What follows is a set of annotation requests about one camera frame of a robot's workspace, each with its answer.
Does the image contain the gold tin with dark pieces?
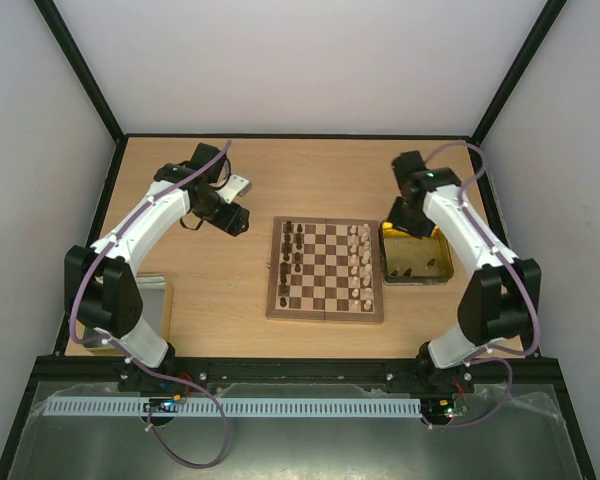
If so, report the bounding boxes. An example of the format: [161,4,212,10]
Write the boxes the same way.
[379,221,454,285]

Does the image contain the wooden chess board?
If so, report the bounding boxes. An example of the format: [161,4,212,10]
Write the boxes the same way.
[266,216,384,324]

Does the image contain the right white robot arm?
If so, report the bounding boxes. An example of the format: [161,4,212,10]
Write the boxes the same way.
[388,151,541,392]

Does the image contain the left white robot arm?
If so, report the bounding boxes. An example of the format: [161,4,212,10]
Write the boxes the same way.
[64,143,251,369]

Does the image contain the row of dark chess pieces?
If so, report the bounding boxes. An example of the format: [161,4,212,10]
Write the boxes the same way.
[278,221,293,307]

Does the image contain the row of light chess pieces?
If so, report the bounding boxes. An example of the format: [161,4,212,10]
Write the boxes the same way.
[348,223,374,313]

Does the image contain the row of dark pawns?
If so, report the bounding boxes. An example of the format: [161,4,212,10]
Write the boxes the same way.
[294,223,304,273]

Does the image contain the silver metal tray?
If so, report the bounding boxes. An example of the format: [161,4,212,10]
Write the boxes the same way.
[136,274,174,341]

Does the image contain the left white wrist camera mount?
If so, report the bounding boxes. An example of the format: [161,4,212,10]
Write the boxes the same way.
[218,174,252,204]

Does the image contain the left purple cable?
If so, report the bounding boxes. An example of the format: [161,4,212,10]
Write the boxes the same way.
[67,138,233,469]

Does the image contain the purple cable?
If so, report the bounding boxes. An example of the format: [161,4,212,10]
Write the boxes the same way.
[423,139,542,431]
[67,138,233,469]

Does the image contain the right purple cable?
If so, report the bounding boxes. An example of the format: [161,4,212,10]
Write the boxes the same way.
[423,139,542,431]

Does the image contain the black aluminium frame rail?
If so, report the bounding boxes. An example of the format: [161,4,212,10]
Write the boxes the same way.
[29,352,561,394]

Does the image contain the light blue slotted cable duct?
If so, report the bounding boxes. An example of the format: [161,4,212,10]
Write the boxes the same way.
[43,397,421,419]

